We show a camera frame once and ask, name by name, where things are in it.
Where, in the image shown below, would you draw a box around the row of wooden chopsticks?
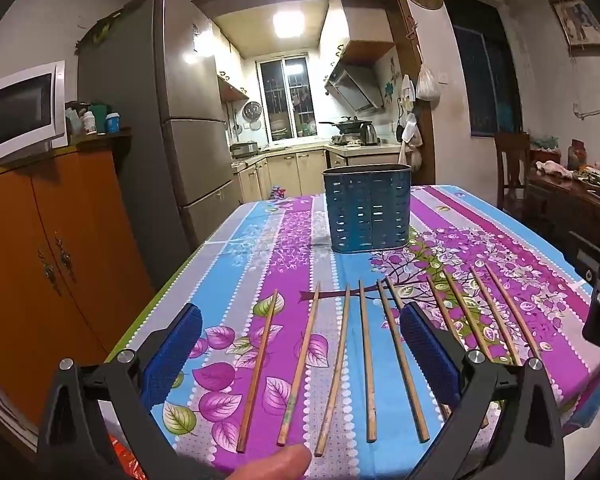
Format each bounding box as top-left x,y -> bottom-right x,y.
235,262 -> 542,458

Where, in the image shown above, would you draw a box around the steel cooking pot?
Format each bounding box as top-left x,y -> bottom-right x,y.
229,140 -> 260,159

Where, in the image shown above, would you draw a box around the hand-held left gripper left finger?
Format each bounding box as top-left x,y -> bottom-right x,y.
36,304 -> 203,480

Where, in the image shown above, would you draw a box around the black wok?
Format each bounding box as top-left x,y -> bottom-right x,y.
319,116 -> 374,134

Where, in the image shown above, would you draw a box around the white plastic bag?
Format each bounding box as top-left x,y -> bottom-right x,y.
415,62 -> 441,101

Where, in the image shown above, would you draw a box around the dark wooden side table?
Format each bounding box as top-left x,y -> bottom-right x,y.
524,159 -> 600,266

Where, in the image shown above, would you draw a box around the dark window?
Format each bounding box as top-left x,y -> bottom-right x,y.
439,0 -> 524,139

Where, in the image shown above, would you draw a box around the green container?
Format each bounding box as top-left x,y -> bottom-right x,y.
90,103 -> 109,134

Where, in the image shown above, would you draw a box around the white cloth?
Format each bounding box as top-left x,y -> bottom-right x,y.
535,159 -> 574,179

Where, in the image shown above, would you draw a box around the red plastic bag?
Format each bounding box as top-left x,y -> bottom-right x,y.
107,432 -> 147,480

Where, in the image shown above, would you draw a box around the beige kitchen cabinets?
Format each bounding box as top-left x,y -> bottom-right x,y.
231,144 -> 403,207

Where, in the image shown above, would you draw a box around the steel range hood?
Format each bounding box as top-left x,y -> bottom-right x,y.
324,62 -> 386,114

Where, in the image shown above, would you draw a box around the orange wooden cabinet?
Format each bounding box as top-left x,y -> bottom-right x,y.
0,129 -> 157,453

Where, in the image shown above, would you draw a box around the hanging kitchen cloths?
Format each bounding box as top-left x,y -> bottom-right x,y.
396,74 -> 425,172

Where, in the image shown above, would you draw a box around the silver refrigerator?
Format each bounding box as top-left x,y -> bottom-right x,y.
76,0 -> 242,292

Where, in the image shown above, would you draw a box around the white microwave oven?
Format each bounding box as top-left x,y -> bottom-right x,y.
0,60 -> 69,172

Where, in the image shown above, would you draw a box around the square ceiling light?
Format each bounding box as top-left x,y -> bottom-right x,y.
272,9 -> 307,39

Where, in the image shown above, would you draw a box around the person's left hand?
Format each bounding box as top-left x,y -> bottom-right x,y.
224,444 -> 314,480

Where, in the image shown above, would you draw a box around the blue perforated utensil holder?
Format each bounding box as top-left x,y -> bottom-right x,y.
322,163 -> 412,255

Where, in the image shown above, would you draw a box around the wooden chair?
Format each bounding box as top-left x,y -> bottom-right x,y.
494,132 -> 532,212

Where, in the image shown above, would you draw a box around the framed wall picture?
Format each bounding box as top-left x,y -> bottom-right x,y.
549,0 -> 600,52

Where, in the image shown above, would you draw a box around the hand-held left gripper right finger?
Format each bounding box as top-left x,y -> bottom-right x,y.
399,302 -> 566,480

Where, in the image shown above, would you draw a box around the floral striped tablecloth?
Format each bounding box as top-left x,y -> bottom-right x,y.
105,184 -> 600,480

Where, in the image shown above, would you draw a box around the brown glass jar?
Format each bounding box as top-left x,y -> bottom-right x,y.
567,138 -> 587,171

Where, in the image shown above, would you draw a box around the kitchen window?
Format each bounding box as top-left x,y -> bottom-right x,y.
256,57 -> 317,142

